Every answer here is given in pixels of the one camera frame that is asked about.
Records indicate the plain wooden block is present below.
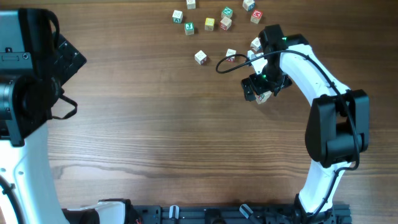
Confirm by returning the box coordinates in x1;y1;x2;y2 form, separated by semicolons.
256;91;272;105

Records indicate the red sided wooden block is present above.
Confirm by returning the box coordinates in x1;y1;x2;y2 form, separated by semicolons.
194;50;208;65

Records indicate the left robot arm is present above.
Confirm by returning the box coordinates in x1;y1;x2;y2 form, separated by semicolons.
1;8;130;223

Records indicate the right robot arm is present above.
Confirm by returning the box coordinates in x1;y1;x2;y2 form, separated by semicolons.
241;25;369;222

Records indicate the blue sided wooden block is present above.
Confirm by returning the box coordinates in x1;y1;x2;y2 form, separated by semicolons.
250;37;262;52

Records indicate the red M wooden block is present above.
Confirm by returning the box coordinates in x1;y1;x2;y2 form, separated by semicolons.
251;9;263;24

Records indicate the blue letter wooden block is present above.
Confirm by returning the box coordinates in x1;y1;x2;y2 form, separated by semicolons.
243;0;255;12

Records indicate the red A wooden block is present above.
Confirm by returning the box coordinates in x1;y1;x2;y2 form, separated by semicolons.
226;49;236;62

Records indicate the red pattern wooden block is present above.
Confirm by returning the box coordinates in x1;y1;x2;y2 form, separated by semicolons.
220;17;232;30

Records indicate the green N wooden block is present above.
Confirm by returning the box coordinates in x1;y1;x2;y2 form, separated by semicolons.
221;7;233;18

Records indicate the yellow wooden block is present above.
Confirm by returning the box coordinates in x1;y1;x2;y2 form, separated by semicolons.
205;17;215;31

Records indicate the green J wooden block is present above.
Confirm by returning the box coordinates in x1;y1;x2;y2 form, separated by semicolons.
184;22;195;35

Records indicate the top edge wooden block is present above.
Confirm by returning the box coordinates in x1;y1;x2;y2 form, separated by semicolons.
186;0;196;10

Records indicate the teal A wooden block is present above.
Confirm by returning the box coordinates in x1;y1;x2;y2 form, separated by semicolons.
172;10;183;24

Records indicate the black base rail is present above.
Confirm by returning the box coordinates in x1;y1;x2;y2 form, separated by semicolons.
130;203;352;224

